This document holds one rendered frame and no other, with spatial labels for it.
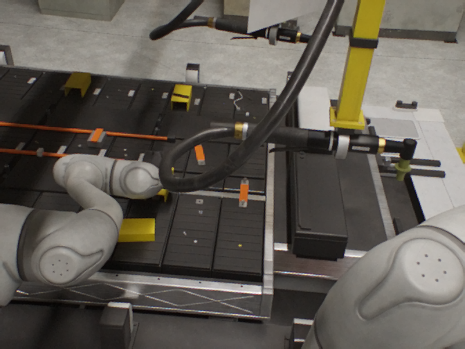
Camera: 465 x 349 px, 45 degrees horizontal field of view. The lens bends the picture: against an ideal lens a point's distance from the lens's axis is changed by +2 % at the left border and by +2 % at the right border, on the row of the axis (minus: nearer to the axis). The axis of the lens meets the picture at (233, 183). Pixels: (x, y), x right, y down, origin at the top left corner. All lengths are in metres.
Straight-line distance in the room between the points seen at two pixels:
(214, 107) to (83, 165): 0.95
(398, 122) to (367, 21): 1.57
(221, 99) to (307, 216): 0.95
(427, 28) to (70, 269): 5.63
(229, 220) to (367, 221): 0.45
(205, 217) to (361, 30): 0.79
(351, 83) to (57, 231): 0.71
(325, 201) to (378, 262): 1.13
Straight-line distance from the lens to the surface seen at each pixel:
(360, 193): 1.97
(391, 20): 6.22
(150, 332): 1.60
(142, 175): 1.50
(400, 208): 2.32
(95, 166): 1.54
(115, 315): 1.47
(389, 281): 0.58
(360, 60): 1.29
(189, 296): 1.57
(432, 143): 2.68
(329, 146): 1.38
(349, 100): 1.33
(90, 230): 1.03
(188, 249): 1.63
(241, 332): 1.60
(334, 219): 1.64
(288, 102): 1.02
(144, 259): 1.61
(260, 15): 0.96
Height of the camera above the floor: 2.11
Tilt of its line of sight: 36 degrees down
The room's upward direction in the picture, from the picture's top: 4 degrees clockwise
